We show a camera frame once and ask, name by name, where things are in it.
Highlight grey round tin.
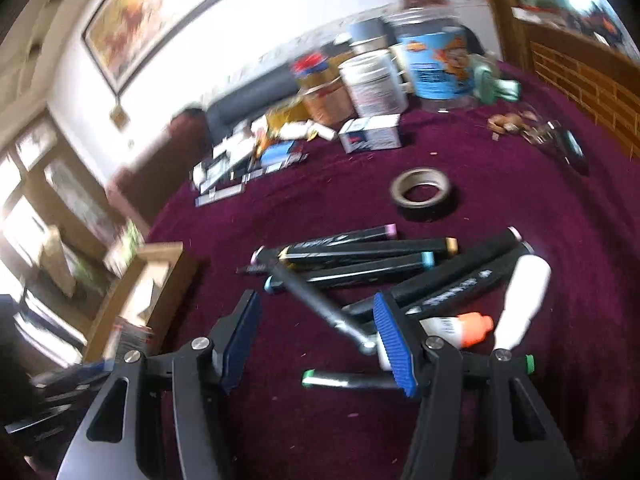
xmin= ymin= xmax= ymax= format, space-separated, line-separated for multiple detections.
xmin=347 ymin=17 xmax=388 ymax=54

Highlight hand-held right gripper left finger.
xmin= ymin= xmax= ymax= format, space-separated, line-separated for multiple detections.
xmin=56 ymin=289 xmax=263 ymax=480

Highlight thick black marker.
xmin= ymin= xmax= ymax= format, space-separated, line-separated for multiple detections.
xmin=395 ymin=241 xmax=535 ymax=318
xmin=341 ymin=226 xmax=523 ymax=323

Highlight dark grey sofa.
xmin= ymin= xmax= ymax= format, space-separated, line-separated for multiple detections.
xmin=205 ymin=65 xmax=306 ymax=143

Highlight wooden partition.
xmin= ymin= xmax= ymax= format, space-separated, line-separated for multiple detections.
xmin=475 ymin=0 xmax=640 ymax=161

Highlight maroon tablecloth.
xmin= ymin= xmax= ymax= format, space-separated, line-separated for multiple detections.
xmin=145 ymin=60 xmax=640 ymax=480

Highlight jar with red blue lid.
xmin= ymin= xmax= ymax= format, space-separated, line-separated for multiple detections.
xmin=292 ymin=52 xmax=333 ymax=92

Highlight orange-capped white marker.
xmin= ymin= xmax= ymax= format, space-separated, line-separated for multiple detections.
xmin=417 ymin=311 xmax=495 ymax=350

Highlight framed painting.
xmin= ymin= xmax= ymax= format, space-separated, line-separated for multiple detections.
xmin=81 ymin=0 xmax=286 ymax=96

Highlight black marker with green caps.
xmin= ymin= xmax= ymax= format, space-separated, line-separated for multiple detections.
xmin=301 ymin=354 xmax=536 ymax=392

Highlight black marker with orange caps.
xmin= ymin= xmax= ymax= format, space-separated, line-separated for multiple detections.
xmin=278 ymin=237 xmax=459 ymax=266

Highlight black pen with metal tip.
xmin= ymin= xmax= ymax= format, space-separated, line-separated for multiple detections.
xmin=270 ymin=260 xmax=378 ymax=356

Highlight black marker with blue caps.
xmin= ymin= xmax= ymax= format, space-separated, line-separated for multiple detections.
xmin=263 ymin=251 xmax=437 ymax=295

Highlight cardboard box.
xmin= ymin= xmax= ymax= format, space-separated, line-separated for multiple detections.
xmin=82 ymin=241 xmax=198 ymax=361

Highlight brown wooden pieces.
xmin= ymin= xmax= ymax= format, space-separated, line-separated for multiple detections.
xmin=487 ymin=111 xmax=523 ymax=137

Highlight green tape dispenser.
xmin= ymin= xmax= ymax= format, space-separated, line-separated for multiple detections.
xmin=472 ymin=55 xmax=522 ymax=106

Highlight tape roll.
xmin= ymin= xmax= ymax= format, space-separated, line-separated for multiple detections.
xmin=390 ymin=167 xmax=458 ymax=223

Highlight black marker with pink caps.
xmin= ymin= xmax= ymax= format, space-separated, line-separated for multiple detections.
xmin=251 ymin=223 xmax=398 ymax=265

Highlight orange brown canister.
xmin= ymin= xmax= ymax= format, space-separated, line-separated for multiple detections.
xmin=300 ymin=82 xmax=353 ymax=129

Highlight bunch of keys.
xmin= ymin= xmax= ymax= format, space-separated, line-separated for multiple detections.
xmin=520 ymin=117 xmax=560 ymax=147

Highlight pile of stationery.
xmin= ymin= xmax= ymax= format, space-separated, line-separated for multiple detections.
xmin=192 ymin=115 xmax=337 ymax=208

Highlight black key fob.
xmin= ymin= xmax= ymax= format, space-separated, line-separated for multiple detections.
xmin=552 ymin=127 xmax=588 ymax=176

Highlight clear jar with red lid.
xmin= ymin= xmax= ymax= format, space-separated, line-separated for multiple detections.
xmin=377 ymin=0 xmax=480 ymax=112

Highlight brown chair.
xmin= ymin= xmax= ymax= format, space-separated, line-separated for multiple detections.
xmin=107 ymin=110 xmax=211 ymax=221

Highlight green printed packet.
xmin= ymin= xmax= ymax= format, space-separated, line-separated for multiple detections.
xmin=102 ymin=220 xmax=147 ymax=277

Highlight white plastic jar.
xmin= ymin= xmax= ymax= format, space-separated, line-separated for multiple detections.
xmin=338 ymin=50 xmax=411 ymax=118

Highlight small white and blue box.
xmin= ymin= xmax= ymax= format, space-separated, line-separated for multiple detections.
xmin=338 ymin=114 xmax=403 ymax=155

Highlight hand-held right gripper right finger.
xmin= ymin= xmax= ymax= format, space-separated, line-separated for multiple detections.
xmin=372 ymin=291 xmax=581 ymax=480

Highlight shelf clutter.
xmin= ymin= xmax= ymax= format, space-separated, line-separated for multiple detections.
xmin=512 ymin=0 xmax=626 ymax=47

